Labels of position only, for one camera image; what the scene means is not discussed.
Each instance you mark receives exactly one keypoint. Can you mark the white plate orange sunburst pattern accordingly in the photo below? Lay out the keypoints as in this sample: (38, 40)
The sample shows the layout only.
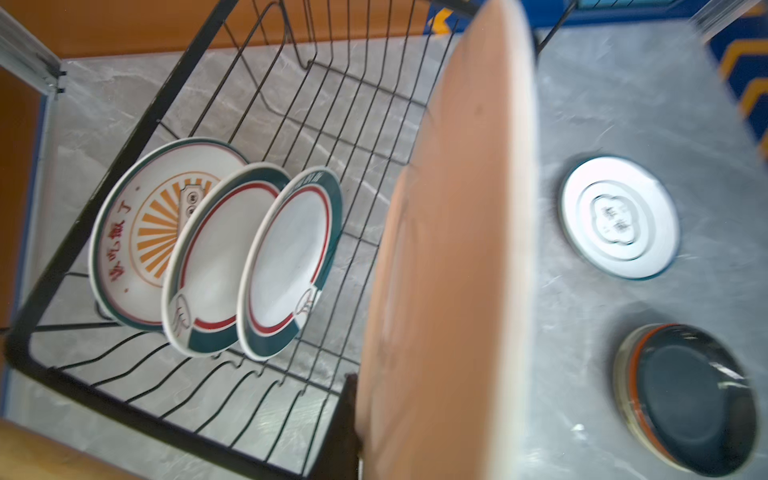
(140, 221)

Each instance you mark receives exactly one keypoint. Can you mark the black plate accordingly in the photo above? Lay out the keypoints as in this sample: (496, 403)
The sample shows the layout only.
(699, 399)

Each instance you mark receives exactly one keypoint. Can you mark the white plate green rim front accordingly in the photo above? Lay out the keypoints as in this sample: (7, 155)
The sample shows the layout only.
(619, 217)

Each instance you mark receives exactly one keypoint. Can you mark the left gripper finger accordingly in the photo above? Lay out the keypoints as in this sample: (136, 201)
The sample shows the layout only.
(338, 456)

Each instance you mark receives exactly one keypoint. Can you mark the white plate green rim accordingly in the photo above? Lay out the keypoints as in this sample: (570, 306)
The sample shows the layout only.
(619, 217)
(443, 380)

